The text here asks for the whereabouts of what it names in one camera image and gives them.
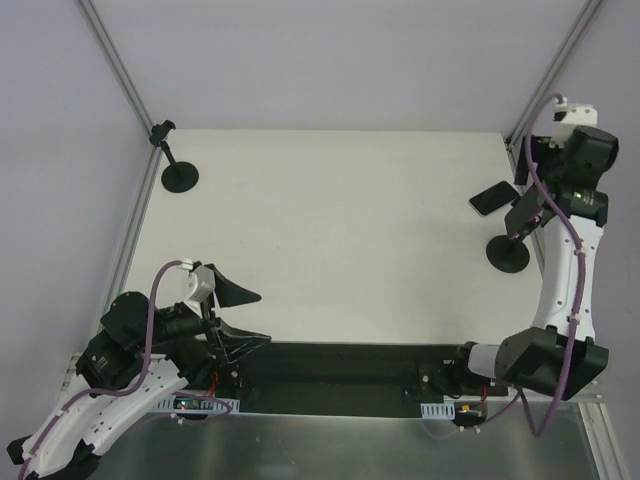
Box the black phone stand round base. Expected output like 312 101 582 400
485 215 541 274

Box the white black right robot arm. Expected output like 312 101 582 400
450 126 619 400

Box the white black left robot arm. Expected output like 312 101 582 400
7 260 271 479

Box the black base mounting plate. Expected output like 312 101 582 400
156 339 507 418

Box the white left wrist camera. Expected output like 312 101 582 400
178 259 216 317

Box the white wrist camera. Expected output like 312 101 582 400
178 259 216 317
549 101 598 149

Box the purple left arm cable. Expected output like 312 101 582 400
17 259 234 480

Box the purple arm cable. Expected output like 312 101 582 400
449 93 589 439
17 259 234 480

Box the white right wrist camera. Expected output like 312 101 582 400
549 101 598 149

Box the left white cable duct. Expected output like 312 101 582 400
149 395 240 415

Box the white cable duct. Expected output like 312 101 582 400
420 401 456 421
149 395 240 415

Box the right aluminium frame post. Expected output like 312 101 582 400
504 0 607 151

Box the aluminium frame post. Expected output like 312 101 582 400
74 0 154 132
504 0 607 151

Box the right white cable duct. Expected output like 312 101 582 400
420 401 456 421

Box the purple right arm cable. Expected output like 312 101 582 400
449 93 589 439

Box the left aluminium frame post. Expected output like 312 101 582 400
74 0 154 132

